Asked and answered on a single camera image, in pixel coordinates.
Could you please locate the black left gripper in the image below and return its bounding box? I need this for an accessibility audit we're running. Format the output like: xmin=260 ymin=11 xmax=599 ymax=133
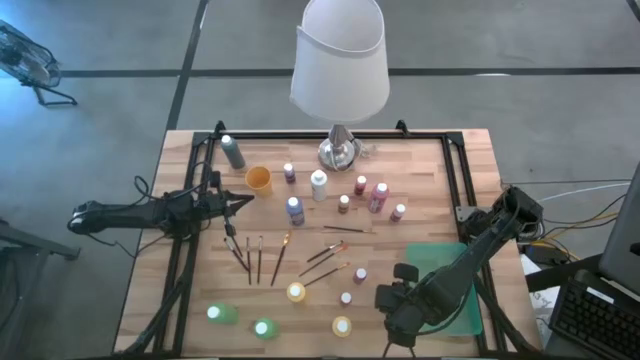
xmin=199 ymin=170 xmax=255 ymax=239

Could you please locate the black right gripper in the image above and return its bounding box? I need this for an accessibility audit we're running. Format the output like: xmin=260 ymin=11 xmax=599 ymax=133
xmin=374 ymin=262 xmax=426 ymax=349

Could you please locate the yellow-orange plastic cup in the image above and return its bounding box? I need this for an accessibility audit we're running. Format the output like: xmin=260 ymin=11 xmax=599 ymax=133
xmin=244 ymin=165 xmax=274 ymax=198

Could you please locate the large yellow paint bottle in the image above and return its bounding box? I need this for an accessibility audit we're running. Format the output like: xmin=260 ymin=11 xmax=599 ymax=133
xmin=331 ymin=315 xmax=353 ymax=339
xmin=285 ymin=281 xmax=307 ymax=304

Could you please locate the large pink paint bottle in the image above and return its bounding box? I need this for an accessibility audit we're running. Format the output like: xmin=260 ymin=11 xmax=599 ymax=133
xmin=367 ymin=182 xmax=391 ymax=215

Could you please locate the large blue-violet paint bottle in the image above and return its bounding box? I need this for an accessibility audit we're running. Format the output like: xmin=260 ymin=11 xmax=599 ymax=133
xmin=285 ymin=195 xmax=306 ymax=228

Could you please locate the large white paint bottle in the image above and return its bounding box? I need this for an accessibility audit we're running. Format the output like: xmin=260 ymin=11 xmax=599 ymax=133
xmin=309 ymin=168 xmax=329 ymax=203

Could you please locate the large green paint bottle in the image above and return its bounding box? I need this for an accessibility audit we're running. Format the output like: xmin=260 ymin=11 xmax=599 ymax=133
xmin=206 ymin=302 xmax=240 ymax=326
xmin=252 ymin=317 xmax=280 ymax=342

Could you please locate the translucent green plastic bin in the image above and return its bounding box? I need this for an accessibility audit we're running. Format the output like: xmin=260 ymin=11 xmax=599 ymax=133
xmin=404 ymin=241 xmax=485 ymax=338

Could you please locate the grey metal mounting plate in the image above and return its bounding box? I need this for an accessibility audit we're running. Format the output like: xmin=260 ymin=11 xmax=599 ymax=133
xmin=455 ymin=204 xmax=481 ymax=222

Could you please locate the white printed paper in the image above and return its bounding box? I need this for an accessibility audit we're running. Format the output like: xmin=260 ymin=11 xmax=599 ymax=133
xmin=519 ymin=254 xmax=561 ymax=346

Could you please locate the black power strip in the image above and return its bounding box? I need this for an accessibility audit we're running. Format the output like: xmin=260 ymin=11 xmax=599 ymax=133
xmin=519 ymin=241 xmax=571 ymax=266

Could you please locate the silver table lamp white shade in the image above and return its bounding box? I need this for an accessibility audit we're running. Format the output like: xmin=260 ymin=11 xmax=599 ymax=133
xmin=288 ymin=0 xmax=391 ymax=173

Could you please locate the black computer desk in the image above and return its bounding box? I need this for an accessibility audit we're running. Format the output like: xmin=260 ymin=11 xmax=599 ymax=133
xmin=524 ymin=252 xmax=640 ymax=360

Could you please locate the black computer keyboard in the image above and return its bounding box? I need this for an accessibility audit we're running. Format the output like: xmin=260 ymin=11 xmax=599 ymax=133
xmin=548 ymin=277 xmax=640 ymax=357

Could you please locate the grey side table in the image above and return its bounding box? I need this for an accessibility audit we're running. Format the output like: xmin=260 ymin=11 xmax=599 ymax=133
xmin=0 ymin=219 xmax=81 ymax=262

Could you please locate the grey computer monitor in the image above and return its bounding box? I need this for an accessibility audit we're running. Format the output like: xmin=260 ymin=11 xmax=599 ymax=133
xmin=598 ymin=160 xmax=640 ymax=297

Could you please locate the black metal floor fan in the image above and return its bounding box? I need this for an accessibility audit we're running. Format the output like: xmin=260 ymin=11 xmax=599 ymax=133
xmin=0 ymin=18 xmax=79 ymax=108

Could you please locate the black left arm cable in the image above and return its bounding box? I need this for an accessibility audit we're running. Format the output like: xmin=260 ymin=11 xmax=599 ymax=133
xmin=133 ymin=159 xmax=221 ymax=261

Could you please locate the clear lamp power cord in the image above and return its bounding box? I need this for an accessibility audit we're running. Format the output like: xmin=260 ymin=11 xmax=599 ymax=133
xmin=349 ymin=139 xmax=381 ymax=161

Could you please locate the yellow floor cable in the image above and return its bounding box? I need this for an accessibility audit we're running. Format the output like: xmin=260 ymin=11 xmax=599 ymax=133
xmin=542 ymin=212 xmax=621 ymax=241

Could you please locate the white floor cable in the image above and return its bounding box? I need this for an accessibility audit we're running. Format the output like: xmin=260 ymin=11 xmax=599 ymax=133
xmin=537 ymin=180 xmax=632 ymax=204

